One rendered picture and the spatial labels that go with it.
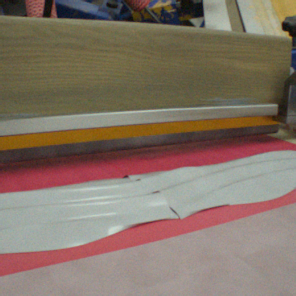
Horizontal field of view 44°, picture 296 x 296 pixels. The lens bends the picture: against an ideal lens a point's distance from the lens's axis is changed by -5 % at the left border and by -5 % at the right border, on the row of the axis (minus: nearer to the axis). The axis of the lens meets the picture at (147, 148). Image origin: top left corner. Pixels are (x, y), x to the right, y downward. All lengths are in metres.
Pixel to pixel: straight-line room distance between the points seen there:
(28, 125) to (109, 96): 0.07
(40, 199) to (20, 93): 0.08
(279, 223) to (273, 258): 0.04
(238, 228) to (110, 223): 0.06
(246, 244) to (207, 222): 0.03
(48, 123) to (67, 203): 0.07
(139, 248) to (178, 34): 0.18
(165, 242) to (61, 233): 0.05
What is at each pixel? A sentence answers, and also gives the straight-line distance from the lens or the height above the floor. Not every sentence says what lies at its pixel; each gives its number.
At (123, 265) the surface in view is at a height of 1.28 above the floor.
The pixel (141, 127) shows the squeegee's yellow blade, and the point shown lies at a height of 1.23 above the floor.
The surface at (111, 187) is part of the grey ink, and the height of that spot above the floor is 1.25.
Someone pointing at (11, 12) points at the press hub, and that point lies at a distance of 0.92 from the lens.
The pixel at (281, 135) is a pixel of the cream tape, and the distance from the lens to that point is 0.43.
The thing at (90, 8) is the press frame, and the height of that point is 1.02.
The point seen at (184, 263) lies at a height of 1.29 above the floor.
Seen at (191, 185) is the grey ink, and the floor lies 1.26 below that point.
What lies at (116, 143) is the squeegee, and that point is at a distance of 0.30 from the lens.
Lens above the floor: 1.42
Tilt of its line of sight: 41 degrees down
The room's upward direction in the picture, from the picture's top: 23 degrees clockwise
